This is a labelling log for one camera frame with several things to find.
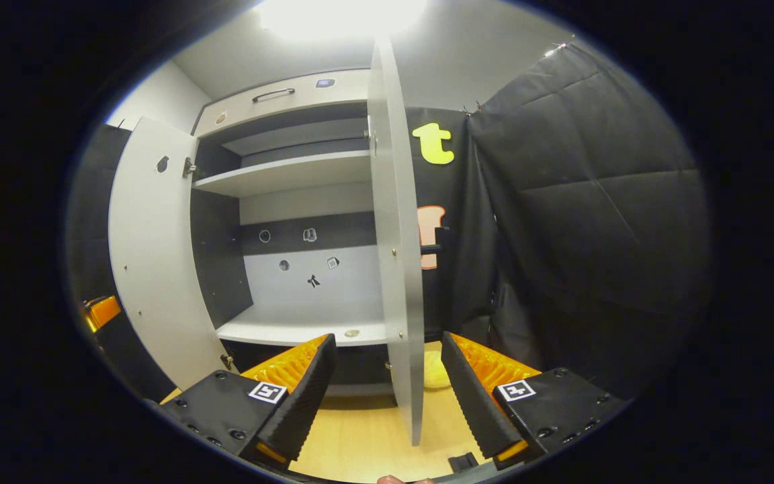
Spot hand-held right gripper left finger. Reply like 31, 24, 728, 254
159, 333, 338, 471

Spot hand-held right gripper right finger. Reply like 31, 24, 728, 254
441, 331, 630, 471

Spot grey door with checkered sticker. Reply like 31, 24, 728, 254
108, 116, 233, 391

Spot grey double-door shoe cabinet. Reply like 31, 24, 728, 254
189, 67, 394, 397

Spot grey shoe cabinet door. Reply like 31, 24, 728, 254
367, 37, 455, 448

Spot pale yellow object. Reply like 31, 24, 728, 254
424, 350, 453, 389

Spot black backdrop cloth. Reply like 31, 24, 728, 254
64, 40, 710, 404

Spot grey cabinet drawer with handle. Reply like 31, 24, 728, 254
193, 69, 371, 138

